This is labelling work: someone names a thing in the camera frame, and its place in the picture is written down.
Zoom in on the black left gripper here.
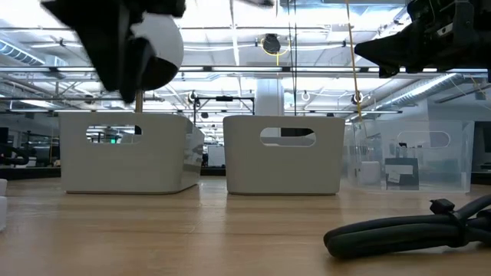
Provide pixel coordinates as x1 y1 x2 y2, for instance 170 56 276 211
40 0 187 104

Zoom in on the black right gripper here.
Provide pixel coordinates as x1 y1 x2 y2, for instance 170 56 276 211
354 0 491 80

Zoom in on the small black cube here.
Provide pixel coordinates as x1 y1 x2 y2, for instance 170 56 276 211
384 156 420 191

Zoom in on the black and red cable bundle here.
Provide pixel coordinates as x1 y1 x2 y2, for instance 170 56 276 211
322 194 491 261

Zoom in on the grey plastic bin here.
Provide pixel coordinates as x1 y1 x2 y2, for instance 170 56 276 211
222 115 347 197
58 111 206 196

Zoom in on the clear plastic bin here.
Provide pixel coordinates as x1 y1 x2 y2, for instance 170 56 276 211
342 119 476 194

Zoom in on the white globe table lamp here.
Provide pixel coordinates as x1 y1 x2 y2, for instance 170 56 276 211
129 12 186 136

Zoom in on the small white adapter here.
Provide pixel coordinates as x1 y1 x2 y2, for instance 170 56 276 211
360 160 382 188

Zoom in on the black metal stand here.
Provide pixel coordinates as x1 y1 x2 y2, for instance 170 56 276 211
193 95 256 127

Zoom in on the white building column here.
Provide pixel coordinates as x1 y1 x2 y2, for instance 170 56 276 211
255 77 286 117

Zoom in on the yellow extension cable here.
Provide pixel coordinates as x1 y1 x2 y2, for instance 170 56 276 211
344 0 364 124

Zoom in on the silver ventilation duct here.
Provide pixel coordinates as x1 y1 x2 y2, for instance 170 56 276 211
377 73 458 113

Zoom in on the black ceiling cable reel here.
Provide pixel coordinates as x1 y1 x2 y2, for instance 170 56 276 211
261 33 283 55

